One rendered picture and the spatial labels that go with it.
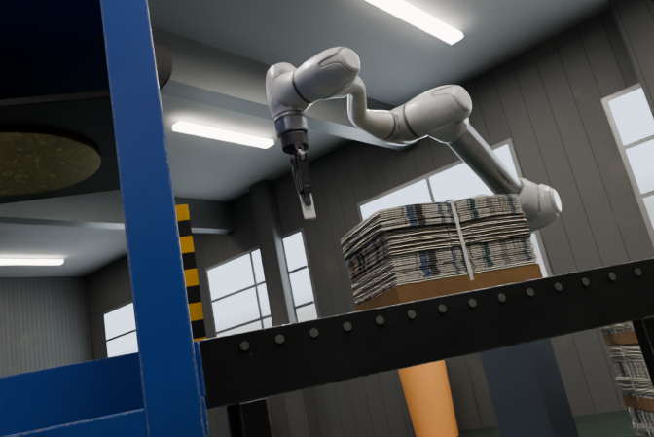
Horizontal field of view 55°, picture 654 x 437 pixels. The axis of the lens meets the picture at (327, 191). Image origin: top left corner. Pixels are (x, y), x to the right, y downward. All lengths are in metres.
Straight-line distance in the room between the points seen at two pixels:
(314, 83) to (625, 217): 4.53
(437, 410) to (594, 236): 2.08
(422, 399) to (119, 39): 5.31
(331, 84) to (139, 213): 0.78
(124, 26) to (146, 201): 0.32
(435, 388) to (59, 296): 7.39
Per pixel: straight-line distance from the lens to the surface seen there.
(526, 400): 2.47
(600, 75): 6.17
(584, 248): 6.01
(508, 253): 1.56
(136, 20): 1.18
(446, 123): 2.09
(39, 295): 11.61
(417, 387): 6.13
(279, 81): 1.74
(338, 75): 1.64
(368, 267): 1.54
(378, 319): 1.23
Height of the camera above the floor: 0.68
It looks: 17 degrees up
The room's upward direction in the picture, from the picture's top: 12 degrees counter-clockwise
